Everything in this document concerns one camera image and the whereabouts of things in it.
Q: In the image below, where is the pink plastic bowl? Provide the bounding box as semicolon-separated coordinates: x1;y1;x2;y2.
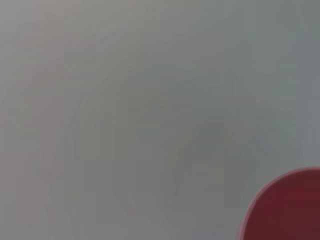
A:
236;166;320;240

